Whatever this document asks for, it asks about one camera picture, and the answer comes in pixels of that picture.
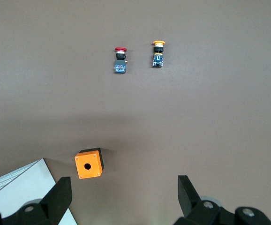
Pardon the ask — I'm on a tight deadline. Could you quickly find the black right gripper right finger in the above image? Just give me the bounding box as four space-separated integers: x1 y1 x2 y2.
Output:
173 175 271 225

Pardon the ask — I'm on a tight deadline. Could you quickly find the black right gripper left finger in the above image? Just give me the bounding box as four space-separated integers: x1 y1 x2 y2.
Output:
0 176 73 225

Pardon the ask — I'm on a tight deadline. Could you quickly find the white drawer cabinet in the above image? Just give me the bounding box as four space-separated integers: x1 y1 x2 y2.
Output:
0 158 78 225

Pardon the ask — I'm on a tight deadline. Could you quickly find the orange black button box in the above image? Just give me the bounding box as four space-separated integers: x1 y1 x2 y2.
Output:
74 147 105 180

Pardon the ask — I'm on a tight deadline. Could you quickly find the yellow mushroom push button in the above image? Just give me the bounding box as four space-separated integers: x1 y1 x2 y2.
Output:
152 40 166 69

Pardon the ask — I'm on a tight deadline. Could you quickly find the red mushroom push button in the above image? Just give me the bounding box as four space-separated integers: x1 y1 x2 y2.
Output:
113 46 128 75

